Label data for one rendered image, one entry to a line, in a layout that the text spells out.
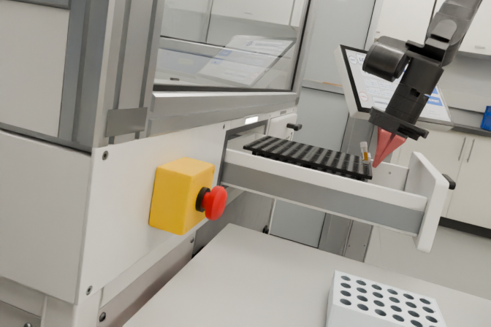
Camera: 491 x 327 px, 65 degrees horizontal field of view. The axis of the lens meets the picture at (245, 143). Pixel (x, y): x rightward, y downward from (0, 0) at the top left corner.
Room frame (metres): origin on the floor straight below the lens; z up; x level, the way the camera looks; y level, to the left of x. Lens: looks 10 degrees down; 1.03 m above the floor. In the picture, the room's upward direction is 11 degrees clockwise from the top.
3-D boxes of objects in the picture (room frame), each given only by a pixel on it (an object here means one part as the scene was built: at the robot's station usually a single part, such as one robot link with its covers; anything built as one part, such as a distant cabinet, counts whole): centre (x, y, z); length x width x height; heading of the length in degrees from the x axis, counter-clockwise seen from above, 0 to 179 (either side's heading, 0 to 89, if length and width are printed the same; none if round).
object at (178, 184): (0.43, 0.06, 0.88); 0.07 x 0.05 x 0.07; 165
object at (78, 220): (0.92, 0.44, 0.87); 1.02 x 0.95 x 0.14; 165
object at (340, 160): (0.73, -0.13, 0.87); 0.22 x 0.18 x 0.06; 75
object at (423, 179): (0.67, -0.32, 0.87); 0.29 x 0.02 x 0.11; 165
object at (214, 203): (0.43, 0.03, 0.88); 0.04 x 0.03 x 0.04; 165
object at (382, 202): (0.73, -0.12, 0.86); 0.40 x 0.26 x 0.06; 75
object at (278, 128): (1.06, -0.10, 0.87); 0.29 x 0.02 x 0.11; 165
